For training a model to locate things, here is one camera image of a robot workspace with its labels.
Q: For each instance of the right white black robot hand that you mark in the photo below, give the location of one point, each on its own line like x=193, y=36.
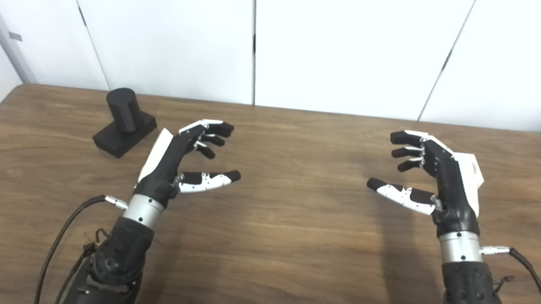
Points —
x=453, y=192

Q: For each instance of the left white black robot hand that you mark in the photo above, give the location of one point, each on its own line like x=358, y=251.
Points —
x=162, y=162

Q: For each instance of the black cylinder peg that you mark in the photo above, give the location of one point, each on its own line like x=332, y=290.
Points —
x=126, y=110

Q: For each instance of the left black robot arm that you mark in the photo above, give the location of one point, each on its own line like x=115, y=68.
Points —
x=124, y=252

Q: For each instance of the small grey wall tag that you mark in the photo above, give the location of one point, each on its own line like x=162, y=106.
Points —
x=15, y=36

